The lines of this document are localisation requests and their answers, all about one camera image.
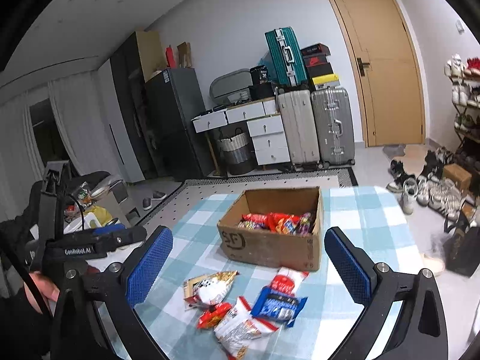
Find blue cookie snack packet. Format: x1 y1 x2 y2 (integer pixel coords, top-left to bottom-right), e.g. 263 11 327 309
250 287 308 328

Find grey slippers pair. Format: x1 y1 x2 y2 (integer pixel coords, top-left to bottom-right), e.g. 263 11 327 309
142 190 166 211

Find red candy packet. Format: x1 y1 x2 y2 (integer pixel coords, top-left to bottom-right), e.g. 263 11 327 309
196 302 232 329

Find white red snack bag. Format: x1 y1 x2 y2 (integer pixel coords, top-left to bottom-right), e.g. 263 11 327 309
214 296 278 359

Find grey oval mirror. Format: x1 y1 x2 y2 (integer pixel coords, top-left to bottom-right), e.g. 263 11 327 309
209 69 252 105

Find black tote bag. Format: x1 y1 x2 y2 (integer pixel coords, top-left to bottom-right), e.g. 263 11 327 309
442 210 479 277

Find black refrigerator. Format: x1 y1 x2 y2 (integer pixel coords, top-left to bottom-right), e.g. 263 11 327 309
145 67 215 181

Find stacked shoe boxes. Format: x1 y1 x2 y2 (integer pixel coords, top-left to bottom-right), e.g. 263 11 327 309
300 43 340 91

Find white drawer desk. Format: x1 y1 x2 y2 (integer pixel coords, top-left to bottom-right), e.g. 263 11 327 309
191 97 291 167

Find dotted floor rug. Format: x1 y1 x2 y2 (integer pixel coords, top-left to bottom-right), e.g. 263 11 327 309
138 166 359 230

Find wooden shoe rack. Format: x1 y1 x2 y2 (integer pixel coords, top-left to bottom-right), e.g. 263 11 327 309
444 54 479 172

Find silver hard suitcase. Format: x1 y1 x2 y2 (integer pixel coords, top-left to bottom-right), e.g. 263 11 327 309
311 87 356 167

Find red white balloon gum bag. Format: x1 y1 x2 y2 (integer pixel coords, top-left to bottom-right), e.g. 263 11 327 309
268 267 309 296

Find beige hard suitcase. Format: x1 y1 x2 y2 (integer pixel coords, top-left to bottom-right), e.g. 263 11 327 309
276 89 320 167

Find small brown cardboard box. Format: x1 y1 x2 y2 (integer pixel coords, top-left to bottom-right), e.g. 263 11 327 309
442 163 472 192

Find wooden door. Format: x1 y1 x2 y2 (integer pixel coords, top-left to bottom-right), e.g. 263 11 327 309
329 0 425 146

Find purple snack packet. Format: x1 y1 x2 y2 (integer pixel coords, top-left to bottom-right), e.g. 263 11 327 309
296 212 312 236

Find white red chips bag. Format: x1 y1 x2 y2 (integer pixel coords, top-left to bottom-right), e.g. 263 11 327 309
183 271 239 308

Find person's left hand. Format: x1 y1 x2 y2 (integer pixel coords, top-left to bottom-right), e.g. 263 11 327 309
24 271 59 314

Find woven laundry basket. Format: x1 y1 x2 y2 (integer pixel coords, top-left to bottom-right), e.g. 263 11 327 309
217 127 256 176

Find teal hard suitcase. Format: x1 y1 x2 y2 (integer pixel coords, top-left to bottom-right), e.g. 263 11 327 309
264 27 308 87

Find blue white checkered tablecloth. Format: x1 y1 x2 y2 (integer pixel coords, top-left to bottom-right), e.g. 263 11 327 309
95 185 445 360

